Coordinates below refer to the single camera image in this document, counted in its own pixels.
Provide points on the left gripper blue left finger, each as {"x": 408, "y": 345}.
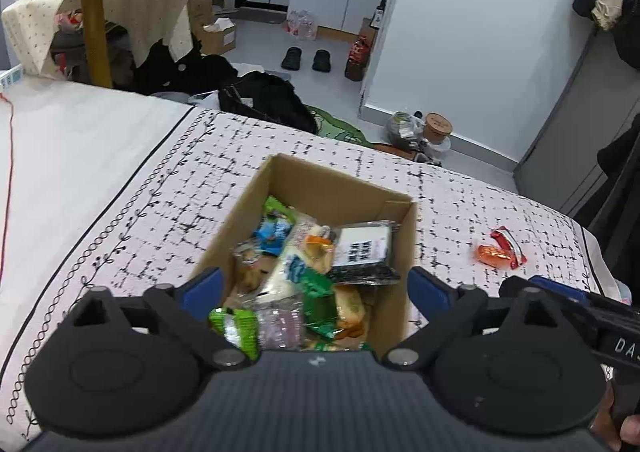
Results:
{"x": 202, "y": 294}

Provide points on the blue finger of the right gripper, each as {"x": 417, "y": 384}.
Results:
{"x": 577, "y": 295}

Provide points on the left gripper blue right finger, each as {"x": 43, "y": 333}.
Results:
{"x": 428, "y": 294}

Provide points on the bright green snack packet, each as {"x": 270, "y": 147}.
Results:
{"x": 239, "y": 327}

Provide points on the orange jelly packet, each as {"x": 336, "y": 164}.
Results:
{"x": 496, "y": 257}

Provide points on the red snack packet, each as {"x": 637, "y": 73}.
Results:
{"x": 506, "y": 241}

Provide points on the white black rice cake packet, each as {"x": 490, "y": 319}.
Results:
{"x": 364, "y": 253}

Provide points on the green cookie packet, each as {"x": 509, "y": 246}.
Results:
{"x": 351, "y": 312}

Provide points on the purple snack packet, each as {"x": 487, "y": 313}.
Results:
{"x": 281, "y": 325}

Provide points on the white blue bread packet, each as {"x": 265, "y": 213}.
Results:
{"x": 283, "y": 282}

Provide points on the blue candy packet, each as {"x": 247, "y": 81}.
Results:
{"x": 272, "y": 234}

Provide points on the dark green snack packet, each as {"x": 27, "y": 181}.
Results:
{"x": 319, "y": 306}

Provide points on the silver black snack bar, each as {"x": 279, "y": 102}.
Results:
{"x": 248, "y": 274}

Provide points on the orange biscuit stick packet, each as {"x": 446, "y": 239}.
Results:
{"x": 319, "y": 248}

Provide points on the right hand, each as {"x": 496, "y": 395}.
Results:
{"x": 604, "y": 428}

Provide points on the black coat on chair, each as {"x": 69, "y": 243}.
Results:
{"x": 611, "y": 214}

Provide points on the brown cardboard box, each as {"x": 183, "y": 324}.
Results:
{"x": 286, "y": 187}

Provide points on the patterned white bed cloth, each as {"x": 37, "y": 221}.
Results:
{"x": 130, "y": 202}

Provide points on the green floor mat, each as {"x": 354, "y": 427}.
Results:
{"x": 336, "y": 129}

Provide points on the grey door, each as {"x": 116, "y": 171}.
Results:
{"x": 599, "y": 103}

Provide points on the black backpack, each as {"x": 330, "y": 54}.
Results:
{"x": 268, "y": 98}

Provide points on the black clothes pile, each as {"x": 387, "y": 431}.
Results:
{"x": 192, "y": 74}

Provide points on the dark red bottle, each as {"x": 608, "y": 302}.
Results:
{"x": 358, "y": 59}

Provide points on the left black slipper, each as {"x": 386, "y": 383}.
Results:
{"x": 292, "y": 59}

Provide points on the black slipper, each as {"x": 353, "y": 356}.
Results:
{"x": 292, "y": 59}
{"x": 322, "y": 61}

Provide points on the small cardboard box on floor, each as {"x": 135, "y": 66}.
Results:
{"x": 218, "y": 38}

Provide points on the right black slipper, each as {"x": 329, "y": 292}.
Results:
{"x": 322, "y": 61}

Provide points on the yellow leg side table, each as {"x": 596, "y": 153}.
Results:
{"x": 96, "y": 44}

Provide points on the spray bottle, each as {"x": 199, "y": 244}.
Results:
{"x": 377, "y": 18}

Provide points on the white power strip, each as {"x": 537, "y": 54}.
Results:
{"x": 11, "y": 77}

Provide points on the pink plastic bag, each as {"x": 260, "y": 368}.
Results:
{"x": 301, "y": 25}

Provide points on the dotted cream tablecloth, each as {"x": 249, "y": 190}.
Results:
{"x": 30, "y": 26}

